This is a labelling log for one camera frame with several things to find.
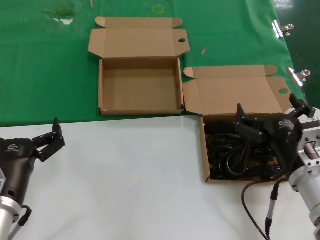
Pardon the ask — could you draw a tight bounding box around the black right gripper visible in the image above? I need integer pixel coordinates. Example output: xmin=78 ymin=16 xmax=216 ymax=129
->
xmin=234 ymin=92 xmax=316 ymax=174

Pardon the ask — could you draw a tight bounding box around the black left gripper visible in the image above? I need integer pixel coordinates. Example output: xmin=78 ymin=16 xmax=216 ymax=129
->
xmin=0 ymin=117 xmax=67 ymax=202

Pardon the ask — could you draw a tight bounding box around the empty open cardboard box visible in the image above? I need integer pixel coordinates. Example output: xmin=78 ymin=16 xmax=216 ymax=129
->
xmin=87 ymin=16 xmax=191 ymax=118

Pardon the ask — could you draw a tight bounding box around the silver metal binder clip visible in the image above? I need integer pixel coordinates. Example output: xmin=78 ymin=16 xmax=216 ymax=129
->
xmin=271 ymin=20 xmax=295 ymax=39
xmin=286 ymin=67 xmax=312 ymax=88

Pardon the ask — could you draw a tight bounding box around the green table cloth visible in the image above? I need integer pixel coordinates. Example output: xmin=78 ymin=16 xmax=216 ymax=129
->
xmin=0 ymin=0 xmax=311 ymax=128

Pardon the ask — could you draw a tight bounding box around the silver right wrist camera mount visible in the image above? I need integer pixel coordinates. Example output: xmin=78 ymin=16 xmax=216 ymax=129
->
xmin=298 ymin=116 xmax=320 ymax=167

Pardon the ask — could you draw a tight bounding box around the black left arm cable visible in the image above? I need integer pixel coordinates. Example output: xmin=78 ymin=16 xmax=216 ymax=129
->
xmin=7 ymin=204 xmax=33 ymax=240

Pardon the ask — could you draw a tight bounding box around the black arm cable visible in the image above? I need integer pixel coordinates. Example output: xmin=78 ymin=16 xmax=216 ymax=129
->
xmin=7 ymin=204 xmax=33 ymax=240
xmin=241 ymin=178 xmax=288 ymax=240

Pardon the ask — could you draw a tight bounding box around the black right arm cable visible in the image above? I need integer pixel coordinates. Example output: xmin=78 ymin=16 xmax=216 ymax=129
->
xmin=241 ymin=178 xmax=288 ymax=240

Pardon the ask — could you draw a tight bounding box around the right arm cable silver connector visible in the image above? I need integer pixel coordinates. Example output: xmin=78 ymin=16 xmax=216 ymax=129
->
xmin=264 ymin=178 xmax=288 ymax=240

